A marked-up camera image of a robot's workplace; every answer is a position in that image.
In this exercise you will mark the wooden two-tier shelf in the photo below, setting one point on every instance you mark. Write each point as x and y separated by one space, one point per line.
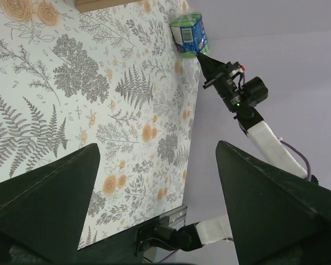
92 5

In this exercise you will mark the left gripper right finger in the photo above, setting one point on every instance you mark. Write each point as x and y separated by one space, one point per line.
275 217

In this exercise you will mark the blue green sponge pack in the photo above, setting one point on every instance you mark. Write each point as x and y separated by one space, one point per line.
189 35

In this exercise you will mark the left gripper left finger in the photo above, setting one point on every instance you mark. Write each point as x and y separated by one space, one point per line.
43 211

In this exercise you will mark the floral patterned table mat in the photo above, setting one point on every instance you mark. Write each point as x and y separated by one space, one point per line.
111 77

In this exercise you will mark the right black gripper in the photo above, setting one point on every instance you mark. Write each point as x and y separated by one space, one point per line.
238 98

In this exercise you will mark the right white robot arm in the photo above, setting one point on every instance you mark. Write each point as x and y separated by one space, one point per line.
194 236

